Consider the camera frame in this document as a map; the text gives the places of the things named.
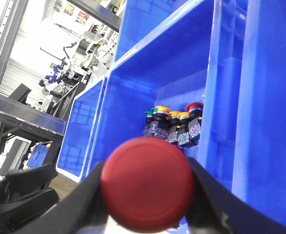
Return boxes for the rear blue crate left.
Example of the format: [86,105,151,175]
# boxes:
[115,0,185,61]

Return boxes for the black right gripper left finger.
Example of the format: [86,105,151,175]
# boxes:
[15,161,108,234]

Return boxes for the red mushroom push button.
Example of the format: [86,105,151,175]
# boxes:
[101,137,194,233]

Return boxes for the large blue crate left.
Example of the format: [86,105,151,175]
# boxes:
[85,0,234,234]

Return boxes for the dark steel shelf frame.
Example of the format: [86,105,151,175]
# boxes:
[0,0,122,171]

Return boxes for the red push button in crate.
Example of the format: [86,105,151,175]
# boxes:
[186,102,204,145]

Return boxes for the large blue crate right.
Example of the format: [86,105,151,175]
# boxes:
[232,0,286,226]

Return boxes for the large blue crate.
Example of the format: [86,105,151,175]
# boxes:
[85,0,234,234]
[232,0,286,226]

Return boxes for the yellow push button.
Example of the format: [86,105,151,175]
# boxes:
[154,105,171,139]
[177,112,190,147]
[167,111,181,145]

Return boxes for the black gripper of other arm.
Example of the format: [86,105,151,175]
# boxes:
[0,164,60,234]

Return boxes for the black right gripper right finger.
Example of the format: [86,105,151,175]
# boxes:
[186,157,286,234]

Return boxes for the small blue side crate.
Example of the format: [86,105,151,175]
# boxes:
[56,77,107,182]

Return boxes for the green push button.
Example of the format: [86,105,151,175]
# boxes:
[142,111,153,137]
[151,107,158,118]

